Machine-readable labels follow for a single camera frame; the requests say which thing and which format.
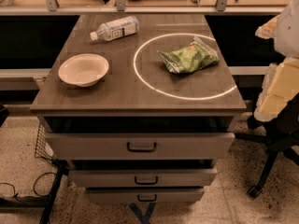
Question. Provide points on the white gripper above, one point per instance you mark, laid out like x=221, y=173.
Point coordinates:
x=289, y=32

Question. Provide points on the green jalapeno chip bag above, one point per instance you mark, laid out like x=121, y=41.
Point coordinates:
x=196, y=56

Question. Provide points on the white paper bowl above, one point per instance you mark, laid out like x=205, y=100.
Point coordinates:
x=83, y=70

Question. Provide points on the black office chair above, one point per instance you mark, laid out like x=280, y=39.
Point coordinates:
x=282, y=134

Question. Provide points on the clear plastic water bottle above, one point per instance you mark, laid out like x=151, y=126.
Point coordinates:
x=116, y=29

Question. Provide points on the grey drawer cabinet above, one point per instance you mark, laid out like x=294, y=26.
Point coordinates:
x=138, y=94

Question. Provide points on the top grey drawer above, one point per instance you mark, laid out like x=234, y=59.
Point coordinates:
x=141, y=146

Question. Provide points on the grey drawer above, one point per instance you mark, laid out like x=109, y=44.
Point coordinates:
x=144, y=195
x=141, y=146
x=143, y=178

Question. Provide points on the middle grey drawer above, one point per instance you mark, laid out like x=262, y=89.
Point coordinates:
x=143, y=178

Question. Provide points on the bottom grey drawer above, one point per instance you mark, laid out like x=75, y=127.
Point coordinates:
x=144, y=195

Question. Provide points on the black metal stand leg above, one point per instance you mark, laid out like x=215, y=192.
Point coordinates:
x=44, y=202

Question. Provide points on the black wire mesh basket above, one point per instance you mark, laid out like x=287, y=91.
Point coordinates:
x=42, y=148

